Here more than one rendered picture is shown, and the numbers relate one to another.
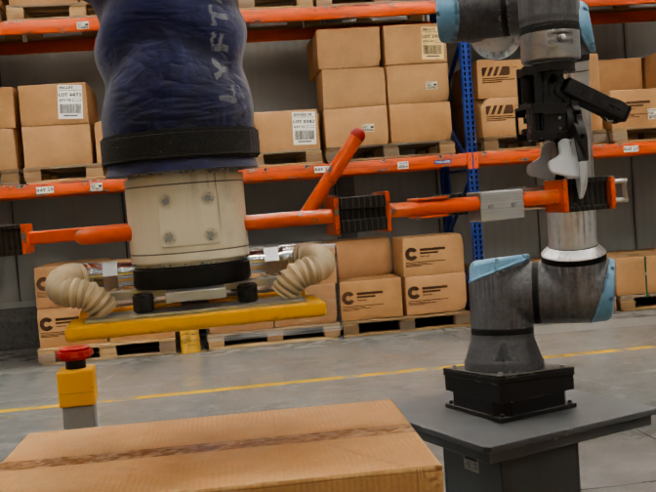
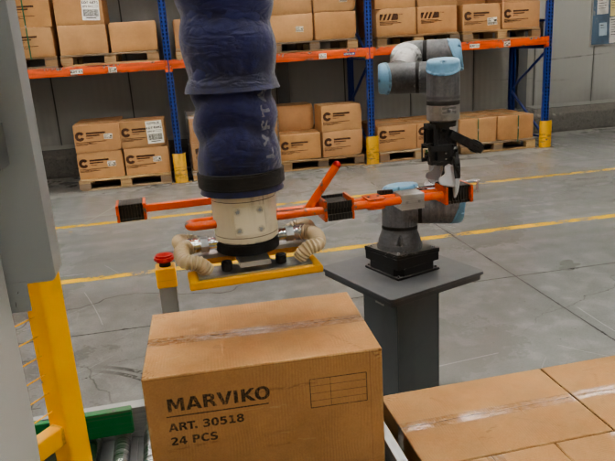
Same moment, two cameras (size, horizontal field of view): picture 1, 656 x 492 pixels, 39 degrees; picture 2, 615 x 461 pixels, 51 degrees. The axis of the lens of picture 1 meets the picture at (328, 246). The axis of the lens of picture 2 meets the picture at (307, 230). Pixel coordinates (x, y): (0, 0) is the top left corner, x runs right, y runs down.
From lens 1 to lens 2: 0.52 m
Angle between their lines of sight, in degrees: 14
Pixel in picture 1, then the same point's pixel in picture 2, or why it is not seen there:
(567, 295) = (438, 209)
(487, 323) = (392, 224)
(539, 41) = (437, 112)
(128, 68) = (216, 142)
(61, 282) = (185, 258)
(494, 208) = (408, 203)
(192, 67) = (252, 142)
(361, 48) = not seen: outside the picture
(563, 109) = (448, 149)
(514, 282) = not seen: hidden behind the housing
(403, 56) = not seen: outside the picture
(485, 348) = (390, 238)
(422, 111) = (336, 17)
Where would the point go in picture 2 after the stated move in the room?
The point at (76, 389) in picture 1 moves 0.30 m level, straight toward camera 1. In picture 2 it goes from (167, 278) to (181, 310)
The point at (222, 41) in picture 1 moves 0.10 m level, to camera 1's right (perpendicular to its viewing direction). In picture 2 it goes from (266, 123) to (307, 121)
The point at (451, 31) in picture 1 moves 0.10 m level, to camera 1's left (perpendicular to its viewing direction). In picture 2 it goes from (386, 91) to (352, 92)
